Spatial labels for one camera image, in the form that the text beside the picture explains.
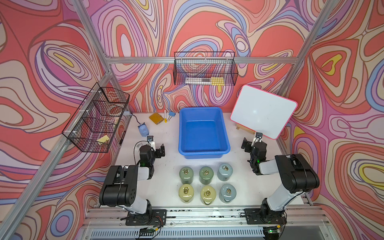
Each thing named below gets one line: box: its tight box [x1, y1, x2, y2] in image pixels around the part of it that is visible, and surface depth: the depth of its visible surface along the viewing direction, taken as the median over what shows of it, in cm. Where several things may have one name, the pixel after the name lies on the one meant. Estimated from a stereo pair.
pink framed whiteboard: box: [230, 84, 298, 140], surface depth 97 cm
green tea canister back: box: [199, 166, 214, 185], surface depth 82 cm
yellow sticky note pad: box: [149, 112, 165, 125], surface depth 117 cm
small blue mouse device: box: [137, 122, 150, 137], surface depth 103 cm
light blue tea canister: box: [217, 163, 233, 182], surface depth 83 cm
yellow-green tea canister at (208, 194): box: [200, 185, 217, 205], surface depth 75 cm
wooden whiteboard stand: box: [235, 123, 256, 134], surface depth 107 cm
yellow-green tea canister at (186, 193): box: [178, 183, 195, 204], surface depth 75 cm
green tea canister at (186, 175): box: [179, 166, 194, 185], surface depth 82 cm
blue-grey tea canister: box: [219, 183, 237, 204], surface depth 75 cm
